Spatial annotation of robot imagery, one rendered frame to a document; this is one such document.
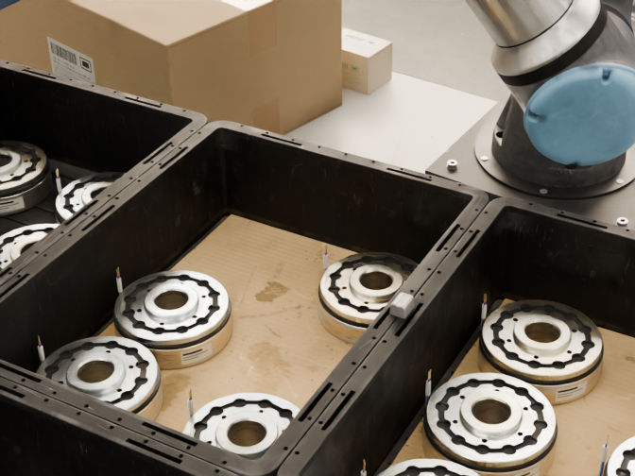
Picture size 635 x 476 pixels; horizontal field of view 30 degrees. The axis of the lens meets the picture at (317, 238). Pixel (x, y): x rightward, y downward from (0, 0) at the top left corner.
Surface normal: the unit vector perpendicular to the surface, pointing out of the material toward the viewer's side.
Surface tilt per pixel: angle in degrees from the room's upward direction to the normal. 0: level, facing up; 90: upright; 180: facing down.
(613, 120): 98
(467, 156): 2
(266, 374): 0
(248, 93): 90
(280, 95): 90
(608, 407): 0
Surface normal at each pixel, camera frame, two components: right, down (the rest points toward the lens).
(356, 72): -0.60, 0.47
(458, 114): -0.01, -0.82
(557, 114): -0.02, 0.69
